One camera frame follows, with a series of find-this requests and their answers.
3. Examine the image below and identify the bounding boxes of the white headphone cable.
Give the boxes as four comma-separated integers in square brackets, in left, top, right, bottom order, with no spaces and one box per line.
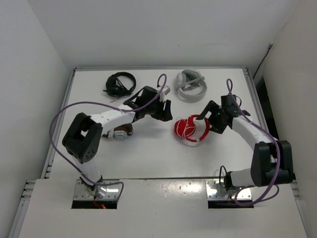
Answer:
[175,118,198,146]

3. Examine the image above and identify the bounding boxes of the metal base plate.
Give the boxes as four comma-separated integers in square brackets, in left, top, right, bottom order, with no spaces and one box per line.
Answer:
[73,179,120,201]
[205,178,253,202]

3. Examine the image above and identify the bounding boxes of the black headphones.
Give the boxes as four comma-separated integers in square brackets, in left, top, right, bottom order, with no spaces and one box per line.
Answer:
[103,72,137,103]

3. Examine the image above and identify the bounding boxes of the red headphones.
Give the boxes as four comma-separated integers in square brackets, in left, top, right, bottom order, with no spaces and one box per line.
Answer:
[173,115,210,143]

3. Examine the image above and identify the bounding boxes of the brown silver headphones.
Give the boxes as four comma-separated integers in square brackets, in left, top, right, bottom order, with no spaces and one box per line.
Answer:
[102,123,133,140]

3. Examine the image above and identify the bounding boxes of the black wall cable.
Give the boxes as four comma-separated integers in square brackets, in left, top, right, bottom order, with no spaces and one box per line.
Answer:
[253,43,273,80]

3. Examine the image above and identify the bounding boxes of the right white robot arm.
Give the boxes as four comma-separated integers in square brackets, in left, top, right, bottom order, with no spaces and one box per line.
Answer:
[197,95,294,190]

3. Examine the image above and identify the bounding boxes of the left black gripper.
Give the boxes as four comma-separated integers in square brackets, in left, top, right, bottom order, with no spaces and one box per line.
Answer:
[144,95,172,121]

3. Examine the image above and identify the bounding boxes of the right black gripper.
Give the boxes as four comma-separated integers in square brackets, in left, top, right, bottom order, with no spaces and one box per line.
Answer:
[196,101,226,134]

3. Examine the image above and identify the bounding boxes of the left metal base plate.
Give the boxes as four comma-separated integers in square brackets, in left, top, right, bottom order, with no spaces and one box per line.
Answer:
[73,179,120,201]

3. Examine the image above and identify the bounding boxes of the grey white headphones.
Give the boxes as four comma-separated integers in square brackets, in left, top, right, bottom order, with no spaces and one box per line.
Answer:
[175,68,208,103]

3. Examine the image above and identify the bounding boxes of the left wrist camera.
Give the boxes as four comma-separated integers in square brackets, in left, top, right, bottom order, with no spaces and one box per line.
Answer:
[157,86,170,102]

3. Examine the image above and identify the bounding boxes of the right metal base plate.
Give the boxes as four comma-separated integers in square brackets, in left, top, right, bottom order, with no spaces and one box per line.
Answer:
[205,178,253,202]

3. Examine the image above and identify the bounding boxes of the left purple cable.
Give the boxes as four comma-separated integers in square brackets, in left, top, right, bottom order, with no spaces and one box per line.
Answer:
[49,73,167,199]

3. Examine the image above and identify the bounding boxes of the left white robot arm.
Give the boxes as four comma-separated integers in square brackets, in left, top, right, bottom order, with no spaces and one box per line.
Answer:
[62,86,172,192]

